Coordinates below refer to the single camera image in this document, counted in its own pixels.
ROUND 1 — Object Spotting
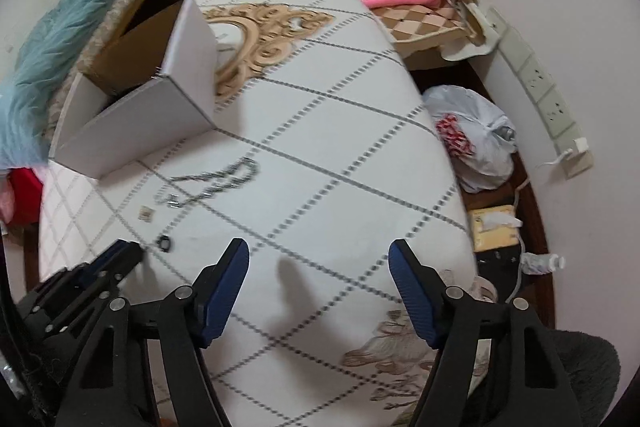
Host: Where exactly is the open cardboard box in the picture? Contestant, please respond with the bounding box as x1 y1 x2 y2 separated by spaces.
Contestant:
50 0 217 179

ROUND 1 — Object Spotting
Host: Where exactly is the light blue duvet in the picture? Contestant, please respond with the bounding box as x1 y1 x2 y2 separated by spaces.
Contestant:
1 0 118 170

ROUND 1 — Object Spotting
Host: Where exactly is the dark fuzzy seat cushion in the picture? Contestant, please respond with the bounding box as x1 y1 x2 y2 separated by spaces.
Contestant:
548 329 620 426

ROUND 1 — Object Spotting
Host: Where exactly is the white phone charger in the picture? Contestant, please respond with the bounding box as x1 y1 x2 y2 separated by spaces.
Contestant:
537 136 589 168

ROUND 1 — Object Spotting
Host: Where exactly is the red bed sheet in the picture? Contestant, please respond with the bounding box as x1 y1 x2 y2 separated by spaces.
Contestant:
1 168 43 227

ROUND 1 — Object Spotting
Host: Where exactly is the white plastic bag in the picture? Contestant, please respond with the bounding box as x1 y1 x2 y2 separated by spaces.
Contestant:
423 84 518 194

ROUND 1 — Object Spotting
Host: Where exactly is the clear plastic bottle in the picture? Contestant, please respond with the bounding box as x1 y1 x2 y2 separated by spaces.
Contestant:
520 253 566 275

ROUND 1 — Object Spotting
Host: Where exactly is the white diamond pattern tablecloth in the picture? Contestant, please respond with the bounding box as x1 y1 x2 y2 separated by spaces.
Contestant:
39 0 476 426

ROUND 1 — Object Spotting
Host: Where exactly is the yellow tissue box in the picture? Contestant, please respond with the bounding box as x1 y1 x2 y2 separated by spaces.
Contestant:
469 205 523 253

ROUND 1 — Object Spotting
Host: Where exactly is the thick silver chain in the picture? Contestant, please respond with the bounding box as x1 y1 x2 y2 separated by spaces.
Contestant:
169 156 262 203

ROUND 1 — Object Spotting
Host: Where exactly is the small stud earring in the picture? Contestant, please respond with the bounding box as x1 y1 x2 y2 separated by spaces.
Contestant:
138 206 154 222

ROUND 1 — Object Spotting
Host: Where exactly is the brown checkered cushion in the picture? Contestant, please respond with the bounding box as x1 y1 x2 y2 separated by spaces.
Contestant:
372 0 488 57

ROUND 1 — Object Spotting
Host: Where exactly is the white power strip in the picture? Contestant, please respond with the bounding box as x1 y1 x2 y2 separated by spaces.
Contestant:
485 6 593 179

